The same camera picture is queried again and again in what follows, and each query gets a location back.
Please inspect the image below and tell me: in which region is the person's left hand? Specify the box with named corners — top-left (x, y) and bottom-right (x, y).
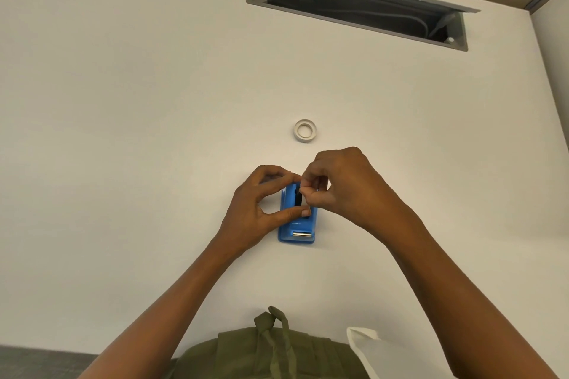
top-left (216, 165), bottom-right (312, 260)

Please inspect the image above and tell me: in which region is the person's right hand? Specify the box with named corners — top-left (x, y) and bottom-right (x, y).
top-left (300, 146), bottom-right (408, 234)

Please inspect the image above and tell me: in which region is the blue tape dispenser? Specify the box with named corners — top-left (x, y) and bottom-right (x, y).
top-left (278, 183), bottom-right (317, 245)

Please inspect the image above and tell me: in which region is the person's left forearm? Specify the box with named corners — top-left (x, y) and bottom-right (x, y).
top-left (78, 234), bottom-right (250, 379)

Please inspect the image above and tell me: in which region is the person's right forearm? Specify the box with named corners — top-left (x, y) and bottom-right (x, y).
top-left (367, 208), bottom-right (562, 379)

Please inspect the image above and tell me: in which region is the white tape roll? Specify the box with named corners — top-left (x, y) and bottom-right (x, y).
top-left (293, 119), bottom-right (319, 143)

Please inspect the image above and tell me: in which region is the olive green backpack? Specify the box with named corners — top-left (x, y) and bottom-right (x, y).
top-left (171, 306), bottom-right (370, 379)

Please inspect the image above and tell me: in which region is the white cloth bag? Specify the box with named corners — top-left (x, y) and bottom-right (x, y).
top-left (346, 327), bottom-right (450, 379)

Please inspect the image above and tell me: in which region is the grey cable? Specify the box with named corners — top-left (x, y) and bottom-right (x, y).
top-left (311, 7), bottom-right (455, 38)

